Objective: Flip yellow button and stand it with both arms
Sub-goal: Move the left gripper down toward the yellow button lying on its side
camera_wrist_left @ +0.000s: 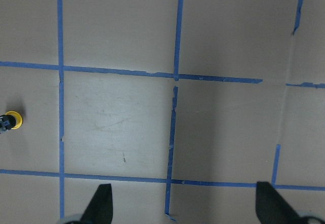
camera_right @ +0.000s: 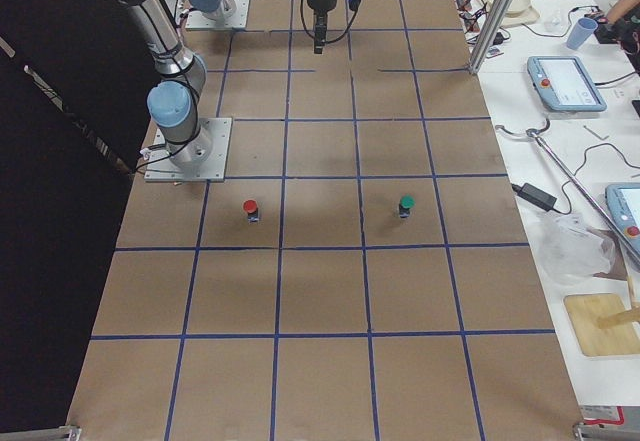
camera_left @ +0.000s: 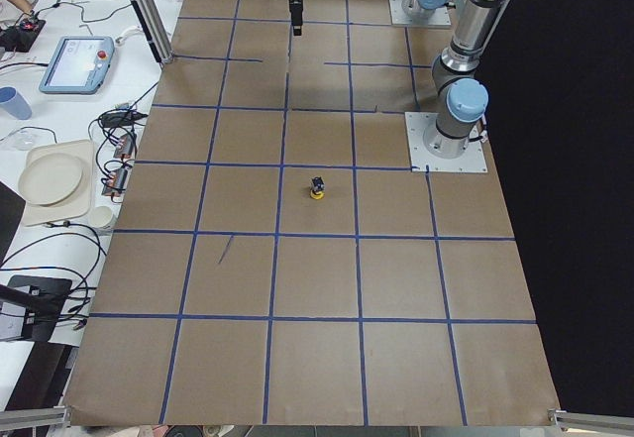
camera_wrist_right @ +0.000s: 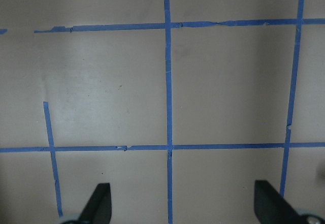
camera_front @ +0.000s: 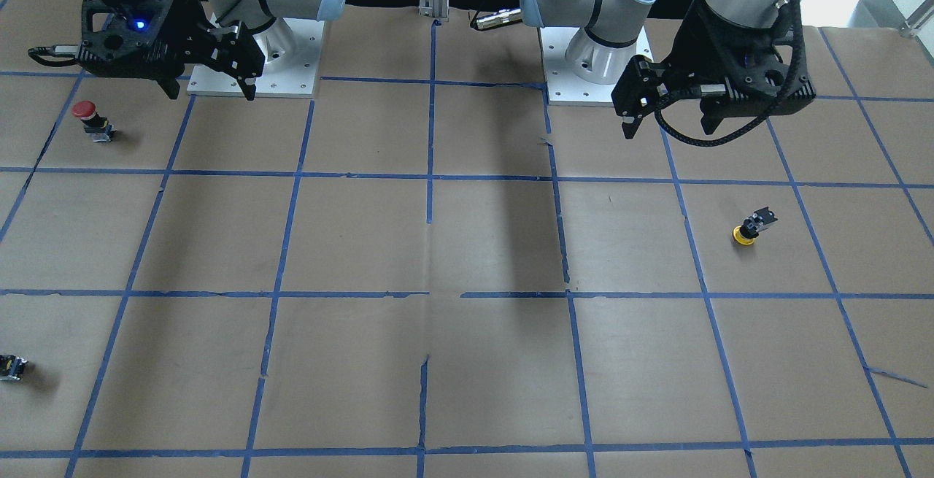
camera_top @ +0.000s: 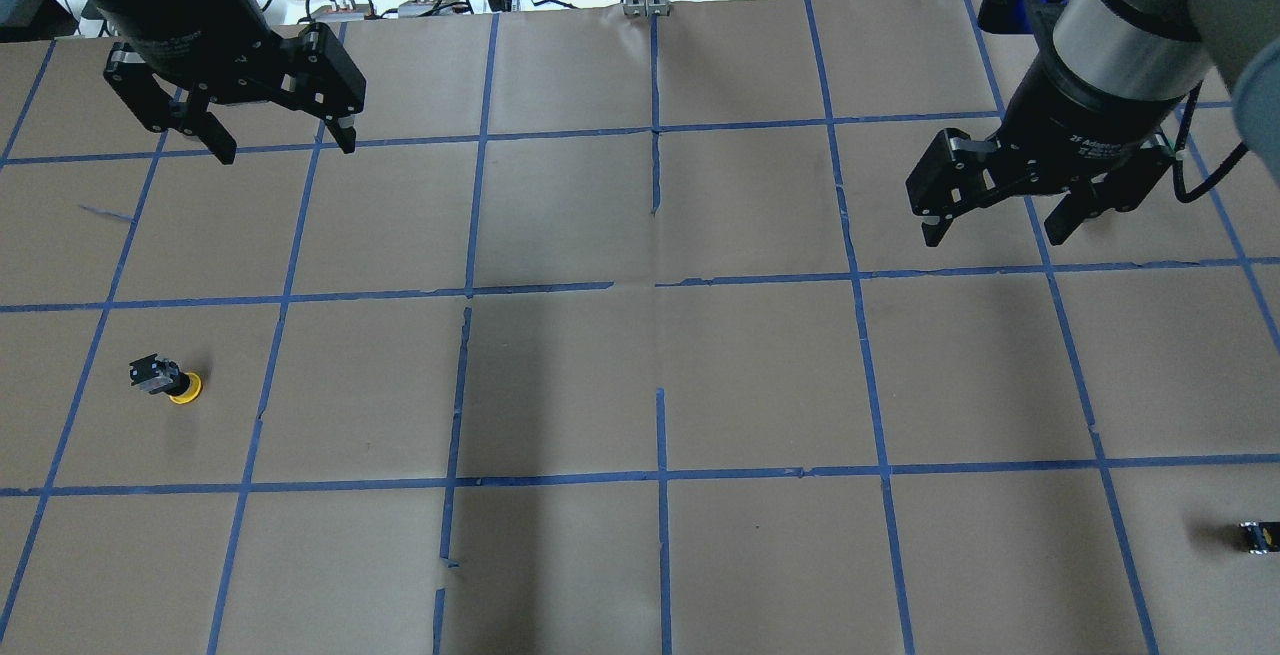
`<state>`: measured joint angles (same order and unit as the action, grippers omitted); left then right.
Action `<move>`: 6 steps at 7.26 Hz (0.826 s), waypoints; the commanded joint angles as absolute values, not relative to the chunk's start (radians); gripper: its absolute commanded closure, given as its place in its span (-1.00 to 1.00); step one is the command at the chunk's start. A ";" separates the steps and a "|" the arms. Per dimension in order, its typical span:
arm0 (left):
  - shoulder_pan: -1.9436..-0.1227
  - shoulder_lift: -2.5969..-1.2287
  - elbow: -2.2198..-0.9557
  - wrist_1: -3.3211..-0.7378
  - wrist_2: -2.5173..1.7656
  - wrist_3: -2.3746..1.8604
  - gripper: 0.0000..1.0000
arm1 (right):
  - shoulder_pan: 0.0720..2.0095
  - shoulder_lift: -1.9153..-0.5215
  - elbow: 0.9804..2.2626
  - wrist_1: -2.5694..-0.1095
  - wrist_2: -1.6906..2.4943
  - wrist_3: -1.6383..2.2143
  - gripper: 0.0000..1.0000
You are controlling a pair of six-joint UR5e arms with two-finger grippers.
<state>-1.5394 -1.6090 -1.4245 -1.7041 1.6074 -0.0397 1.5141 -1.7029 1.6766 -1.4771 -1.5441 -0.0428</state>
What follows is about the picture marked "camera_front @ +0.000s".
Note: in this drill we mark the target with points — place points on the yellow push button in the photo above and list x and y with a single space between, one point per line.
749 230

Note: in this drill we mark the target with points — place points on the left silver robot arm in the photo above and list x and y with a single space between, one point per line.
617 23

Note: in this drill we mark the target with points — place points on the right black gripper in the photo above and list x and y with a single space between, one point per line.
188 17

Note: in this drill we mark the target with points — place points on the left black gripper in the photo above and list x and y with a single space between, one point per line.
687 49

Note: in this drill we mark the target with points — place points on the red push button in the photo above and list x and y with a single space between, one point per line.
96 126

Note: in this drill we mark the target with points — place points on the green push button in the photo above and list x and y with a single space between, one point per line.
12 367

